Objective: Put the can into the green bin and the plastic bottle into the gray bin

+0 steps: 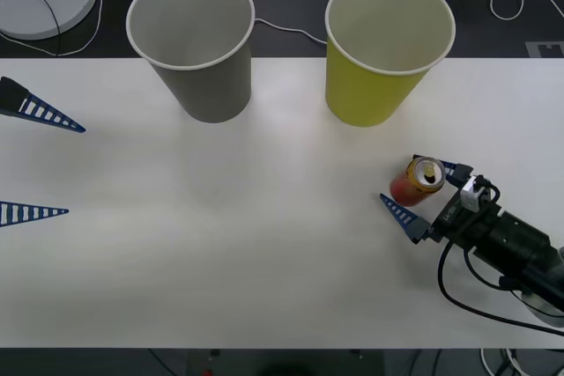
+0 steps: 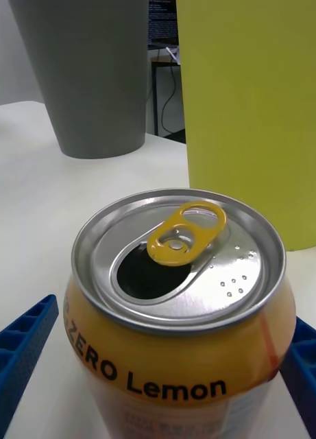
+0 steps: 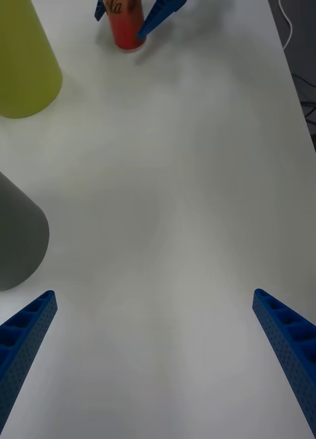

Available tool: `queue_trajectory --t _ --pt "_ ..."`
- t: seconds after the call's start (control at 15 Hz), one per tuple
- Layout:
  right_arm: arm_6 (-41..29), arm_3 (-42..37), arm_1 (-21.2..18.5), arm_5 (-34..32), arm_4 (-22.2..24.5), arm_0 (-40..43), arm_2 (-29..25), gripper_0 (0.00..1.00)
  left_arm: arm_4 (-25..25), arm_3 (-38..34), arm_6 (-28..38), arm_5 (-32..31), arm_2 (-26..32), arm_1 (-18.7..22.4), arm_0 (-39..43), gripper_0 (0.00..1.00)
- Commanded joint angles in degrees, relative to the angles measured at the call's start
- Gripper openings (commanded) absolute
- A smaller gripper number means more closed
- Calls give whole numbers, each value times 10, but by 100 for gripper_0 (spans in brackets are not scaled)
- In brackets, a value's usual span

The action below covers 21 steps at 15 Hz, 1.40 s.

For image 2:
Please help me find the dark desk frame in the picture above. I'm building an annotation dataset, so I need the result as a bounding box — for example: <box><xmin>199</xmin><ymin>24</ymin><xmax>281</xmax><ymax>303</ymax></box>
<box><xmin>149</xmin><ymin>56</ymin><xmax>183</xmax><ymax>137</ymax></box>

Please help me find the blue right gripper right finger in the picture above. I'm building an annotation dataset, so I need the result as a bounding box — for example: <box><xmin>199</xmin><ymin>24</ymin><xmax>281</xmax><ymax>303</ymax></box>
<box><xmin>280</xmin><ymin>316</ymin><xmax>316</xmax><ymax>439</ymax></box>

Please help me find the thin black hanging cable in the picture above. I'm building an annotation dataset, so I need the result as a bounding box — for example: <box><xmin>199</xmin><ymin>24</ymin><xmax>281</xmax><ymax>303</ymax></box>
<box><xmin>160</xmin><ymin>63</ymin><xmax>186</xmax><ymax>135</ymax></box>

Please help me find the yellow and red drink can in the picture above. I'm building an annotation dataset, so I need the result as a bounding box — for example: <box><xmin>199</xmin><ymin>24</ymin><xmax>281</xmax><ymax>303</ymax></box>
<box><xmin>63</xmin><ymin>187</ymin><xmax>297</xmax><ymax>439</ymax></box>

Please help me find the grey plastic waste bin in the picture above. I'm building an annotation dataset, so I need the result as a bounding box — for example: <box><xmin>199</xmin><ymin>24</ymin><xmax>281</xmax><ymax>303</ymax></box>
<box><xmin>8</xmin><ymin>0</ymin><xmax>149</xmax><ymax>160</ymax></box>

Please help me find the dark computer screen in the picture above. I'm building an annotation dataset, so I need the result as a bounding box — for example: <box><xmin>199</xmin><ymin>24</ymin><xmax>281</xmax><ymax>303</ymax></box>
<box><xmin>147</xmin><ymin>0</ymin><xmax>180</xmax><ymax>49</ymax></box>

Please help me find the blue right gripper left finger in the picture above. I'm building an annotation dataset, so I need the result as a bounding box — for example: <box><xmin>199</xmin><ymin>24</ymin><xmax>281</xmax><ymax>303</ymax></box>
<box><xmin>0</xmin><ymin>294</ymin><xmax>60</xmax><ymax>439</ymax></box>

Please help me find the yellow-green plastic waste bin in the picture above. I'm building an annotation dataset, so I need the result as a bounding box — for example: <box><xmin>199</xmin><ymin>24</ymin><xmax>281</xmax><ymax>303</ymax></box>
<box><xmin>175</xmin><ymin>0</ymin><xmax>316</xmax><ymax>252</ymax></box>

